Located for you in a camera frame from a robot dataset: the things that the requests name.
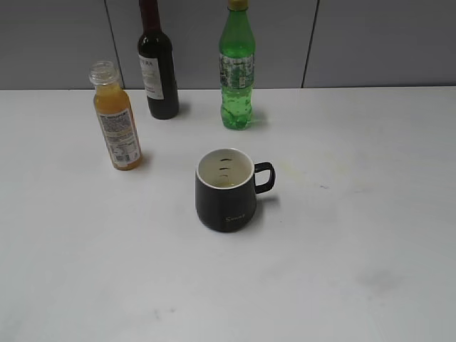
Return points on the black mug white interior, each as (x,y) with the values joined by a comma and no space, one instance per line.
(227,183)

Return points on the orange juice plastic bottle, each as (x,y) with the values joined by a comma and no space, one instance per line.
(115,115)

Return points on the green plastic soda bottle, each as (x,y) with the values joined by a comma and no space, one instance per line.
(237,48)

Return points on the dark red wine bottle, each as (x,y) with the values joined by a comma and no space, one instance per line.
(157,65)

